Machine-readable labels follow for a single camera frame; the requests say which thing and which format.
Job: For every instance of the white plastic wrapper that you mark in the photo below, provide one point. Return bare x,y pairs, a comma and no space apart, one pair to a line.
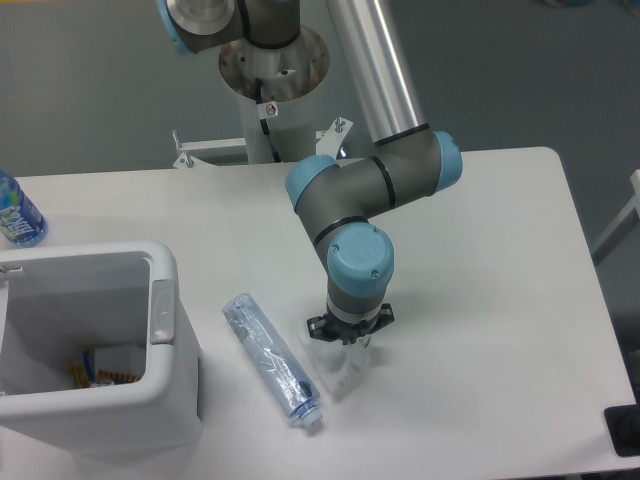
340,368

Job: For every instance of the black table clamp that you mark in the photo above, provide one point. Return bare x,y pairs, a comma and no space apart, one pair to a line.
623,426

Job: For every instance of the crushed clear plastic bottle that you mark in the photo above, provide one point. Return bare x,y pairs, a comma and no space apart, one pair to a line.
272,358

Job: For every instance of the white trash can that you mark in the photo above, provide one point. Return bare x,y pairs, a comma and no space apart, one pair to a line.
120,302

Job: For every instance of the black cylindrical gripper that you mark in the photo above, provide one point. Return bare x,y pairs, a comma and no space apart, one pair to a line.
329,328

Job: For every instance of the white frame at right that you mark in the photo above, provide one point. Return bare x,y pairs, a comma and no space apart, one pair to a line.
620,226

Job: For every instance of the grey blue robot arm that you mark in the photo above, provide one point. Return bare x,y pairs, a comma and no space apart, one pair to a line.
268,57

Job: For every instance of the white pedestal base frame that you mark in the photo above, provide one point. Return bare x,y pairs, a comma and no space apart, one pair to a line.
233,151

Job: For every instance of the blue labelled water bottle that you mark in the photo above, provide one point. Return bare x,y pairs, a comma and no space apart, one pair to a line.
22,223

